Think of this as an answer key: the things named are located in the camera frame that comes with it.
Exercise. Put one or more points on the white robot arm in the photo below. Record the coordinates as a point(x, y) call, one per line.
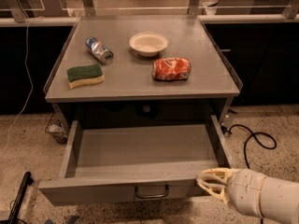
point(279, 200)

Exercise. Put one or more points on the green yellow sponge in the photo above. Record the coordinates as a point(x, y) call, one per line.
point(85, 75)

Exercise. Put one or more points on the silver blue soda can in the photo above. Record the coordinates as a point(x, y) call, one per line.
point(99, 51)

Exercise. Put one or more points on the grey metal drawer cabinet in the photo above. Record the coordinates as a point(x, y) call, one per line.
point(129, 76)

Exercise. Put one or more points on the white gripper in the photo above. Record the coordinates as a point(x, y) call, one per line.
point(245, 187)

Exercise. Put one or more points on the wire mesh basket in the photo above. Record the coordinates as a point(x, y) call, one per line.
point(56, 129)

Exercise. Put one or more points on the crushed orange soda can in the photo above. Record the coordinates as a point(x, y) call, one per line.
point(171, 69)

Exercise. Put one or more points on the grey top drawer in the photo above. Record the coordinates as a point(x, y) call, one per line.
point(136, 164)

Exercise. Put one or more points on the white paper bowl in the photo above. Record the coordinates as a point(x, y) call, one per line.
point(148, 44)

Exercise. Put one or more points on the black bar on floor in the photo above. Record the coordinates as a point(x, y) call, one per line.
point(27, 180)

